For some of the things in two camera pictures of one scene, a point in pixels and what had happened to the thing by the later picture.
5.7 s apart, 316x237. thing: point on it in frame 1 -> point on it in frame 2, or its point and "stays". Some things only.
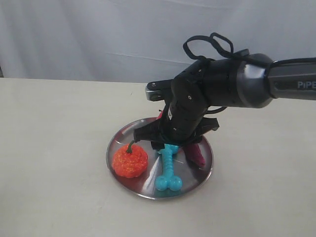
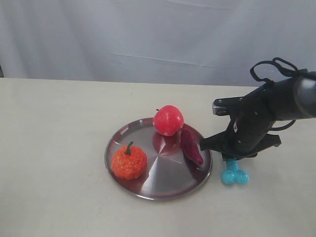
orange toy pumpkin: x=129 y=161 stays
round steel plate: x=191 y=176 stays
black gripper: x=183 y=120 -> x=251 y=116
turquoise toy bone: x=169 y=180 -> x=232 y=175
